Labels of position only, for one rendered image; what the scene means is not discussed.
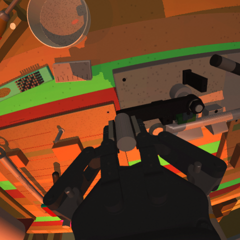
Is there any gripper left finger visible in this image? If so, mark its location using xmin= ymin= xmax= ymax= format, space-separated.
xmin=42 ymin=119 xmax=123 ymax=209

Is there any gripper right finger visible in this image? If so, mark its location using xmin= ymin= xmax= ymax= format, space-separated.
xmin=130 ymin=115 xmax=228 ymax=177

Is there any black lever with grey grip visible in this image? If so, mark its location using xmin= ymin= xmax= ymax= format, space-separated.
xmin=114 ymin=93 xmax=206 ymax=152

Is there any grey holder plate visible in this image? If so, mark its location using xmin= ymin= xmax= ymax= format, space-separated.
xmin=111 ymin=50 xmax=240 ymax=118

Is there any small green block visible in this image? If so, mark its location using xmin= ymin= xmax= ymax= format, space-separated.
xmin=176 ymin=112 xmax=197 ymax=125

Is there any grey metal rod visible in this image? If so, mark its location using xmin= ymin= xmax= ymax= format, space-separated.
xmin=165 ymin=108 xmax=240 ymax=132

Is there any orange peg board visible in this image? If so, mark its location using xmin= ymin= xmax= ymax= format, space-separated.
xmin=0 ymin=100 xmax=121 ymax=234

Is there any large orange block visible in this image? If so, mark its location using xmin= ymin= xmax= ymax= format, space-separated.
xmin=51 ymin=137 xmax=84 ymax=162

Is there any grey peg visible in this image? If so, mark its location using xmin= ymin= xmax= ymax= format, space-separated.
xmin=53 ymin=125 xmax=66 ymax=144

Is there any dark peg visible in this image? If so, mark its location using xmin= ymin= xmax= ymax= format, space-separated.
xmin=51 ymin=171 xmax=61 ymax=185

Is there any grey round boss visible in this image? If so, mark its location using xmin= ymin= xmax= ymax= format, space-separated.
xmin=169 ymin=83 xmax=192 ymax=101

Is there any black block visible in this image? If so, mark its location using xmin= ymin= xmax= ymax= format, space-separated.
xmin=182 ymin=68 xmax=209 ymax=93

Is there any red strip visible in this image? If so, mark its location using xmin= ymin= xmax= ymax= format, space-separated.
xmin=0 ymin=87 xmax=121 ymax=131

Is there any green mat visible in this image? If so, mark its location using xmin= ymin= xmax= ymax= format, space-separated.
xmin=0 ymin=42 xmax=240 ymax=117

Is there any small orange block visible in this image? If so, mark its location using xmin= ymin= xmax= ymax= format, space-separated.
xmin=8 ymin=149 xmax=30 ymax=168

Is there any long grey tube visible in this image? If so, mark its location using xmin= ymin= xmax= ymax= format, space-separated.
xmin=0 ymin=147 xmax=45 ymax=204

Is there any grey marked gauge block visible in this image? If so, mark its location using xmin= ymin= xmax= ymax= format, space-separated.
xmin=51 ymin=59 xmax=93 ymax=83

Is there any green comb plate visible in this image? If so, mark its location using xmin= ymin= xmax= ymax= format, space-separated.
xmin=0 ymin=63 xmax=56 ymax=102

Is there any grey round dish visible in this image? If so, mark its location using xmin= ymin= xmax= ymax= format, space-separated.
xmin=26 ymin=0 xmax=92 ymax=49

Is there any grey ring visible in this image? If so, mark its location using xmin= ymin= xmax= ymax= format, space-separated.
xmin=148 ymin=122 xmax=167 ymax=137

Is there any grey bracket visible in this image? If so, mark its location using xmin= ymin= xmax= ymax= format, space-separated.
xmin=202 ymin=103 xmax=229 ymax=135

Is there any dark cylinder handle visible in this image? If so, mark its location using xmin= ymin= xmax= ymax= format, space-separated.
xmin=209 ymin=53 xmax=240 ymax=76

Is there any brown handled tool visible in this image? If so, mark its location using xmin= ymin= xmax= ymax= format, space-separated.
xmin=0 ymin=0 xmax=21 ymax=39

